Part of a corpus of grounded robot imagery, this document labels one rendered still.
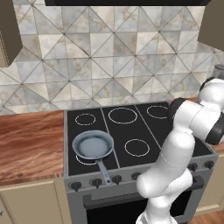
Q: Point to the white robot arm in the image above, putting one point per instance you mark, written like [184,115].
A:
[178,151]

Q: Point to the grey frying pan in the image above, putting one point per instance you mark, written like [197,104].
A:
[92,145]

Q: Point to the black hob grey range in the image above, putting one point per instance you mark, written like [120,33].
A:
[128,131]

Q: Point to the black stove knob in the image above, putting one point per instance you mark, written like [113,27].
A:
[96,183]
[208,164]
[75,186]
[192,167]
[116,179]
[135,176]

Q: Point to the black oven door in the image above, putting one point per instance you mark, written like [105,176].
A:
[116,214]

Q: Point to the black range hood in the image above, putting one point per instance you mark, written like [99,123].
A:
[128,2]

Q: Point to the beige base cupboard door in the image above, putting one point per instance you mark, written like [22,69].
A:
[29,204]

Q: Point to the beige base cupboard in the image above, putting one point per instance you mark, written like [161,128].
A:
[214,189]

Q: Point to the beige wall cupboard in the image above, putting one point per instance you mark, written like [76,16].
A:
[8,32]
[213,23]

